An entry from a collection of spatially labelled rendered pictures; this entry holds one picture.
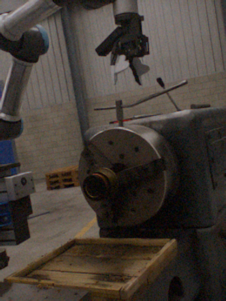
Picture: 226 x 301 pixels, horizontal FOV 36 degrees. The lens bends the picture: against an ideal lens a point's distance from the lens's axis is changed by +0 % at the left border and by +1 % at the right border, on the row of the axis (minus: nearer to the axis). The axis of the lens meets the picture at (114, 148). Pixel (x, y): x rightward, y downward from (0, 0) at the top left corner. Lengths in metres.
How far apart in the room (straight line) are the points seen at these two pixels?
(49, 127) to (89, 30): 3.48
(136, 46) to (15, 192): 0.73
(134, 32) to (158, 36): 10.39
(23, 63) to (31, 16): 0.30
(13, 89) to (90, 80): 10.29
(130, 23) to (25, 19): 0.35
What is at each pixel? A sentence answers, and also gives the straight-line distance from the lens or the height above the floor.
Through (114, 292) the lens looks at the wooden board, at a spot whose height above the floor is 0.90.
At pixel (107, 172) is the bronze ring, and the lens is 1.00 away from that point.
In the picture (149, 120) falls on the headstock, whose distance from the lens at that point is 1.22.
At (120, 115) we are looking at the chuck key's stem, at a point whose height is 1.27.
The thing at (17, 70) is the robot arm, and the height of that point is 1.53.
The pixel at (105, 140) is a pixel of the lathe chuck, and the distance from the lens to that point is 1.10.
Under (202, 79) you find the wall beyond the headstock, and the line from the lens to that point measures 11.15.
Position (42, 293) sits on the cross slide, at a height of 0.97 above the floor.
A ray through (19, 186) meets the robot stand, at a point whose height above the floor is 1.08.
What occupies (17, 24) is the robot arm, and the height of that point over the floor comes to 1.62.
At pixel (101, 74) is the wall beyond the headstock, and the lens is 11.66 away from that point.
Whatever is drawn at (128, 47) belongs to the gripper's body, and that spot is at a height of 1.46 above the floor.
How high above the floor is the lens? 1.23
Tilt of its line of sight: 3 degrees down
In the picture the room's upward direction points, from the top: 10 degrees counter-clockwise
